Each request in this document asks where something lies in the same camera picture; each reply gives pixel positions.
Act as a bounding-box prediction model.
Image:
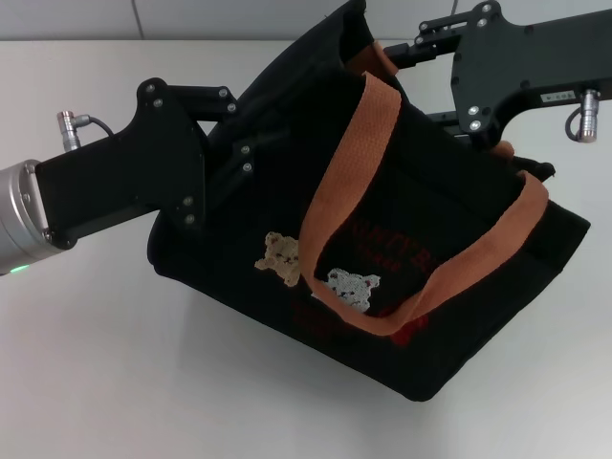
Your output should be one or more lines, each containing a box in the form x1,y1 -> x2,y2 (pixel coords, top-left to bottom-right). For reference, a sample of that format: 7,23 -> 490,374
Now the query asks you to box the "gripper cable with connector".
55,110 -> 117,154
565,87 -> 601,144

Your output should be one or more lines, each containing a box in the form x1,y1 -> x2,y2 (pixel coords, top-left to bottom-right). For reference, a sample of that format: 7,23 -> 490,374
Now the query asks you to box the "black bag with orange straps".
145,0 -> 592,404

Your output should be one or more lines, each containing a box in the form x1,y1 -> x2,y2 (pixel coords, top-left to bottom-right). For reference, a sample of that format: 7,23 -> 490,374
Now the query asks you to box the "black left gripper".
34,76 -> 257,244

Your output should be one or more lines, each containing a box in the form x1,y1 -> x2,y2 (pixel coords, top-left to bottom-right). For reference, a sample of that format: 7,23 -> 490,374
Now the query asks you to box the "left gripper cable with connector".
55,110 -> 117,154

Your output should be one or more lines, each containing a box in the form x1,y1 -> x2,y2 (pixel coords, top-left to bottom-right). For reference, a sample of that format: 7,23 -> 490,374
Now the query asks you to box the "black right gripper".
383,0 -> 612,150

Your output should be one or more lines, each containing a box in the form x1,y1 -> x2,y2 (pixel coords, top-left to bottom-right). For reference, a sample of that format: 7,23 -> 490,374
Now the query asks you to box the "right gripper cable with connector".
565,87 -> 601,144

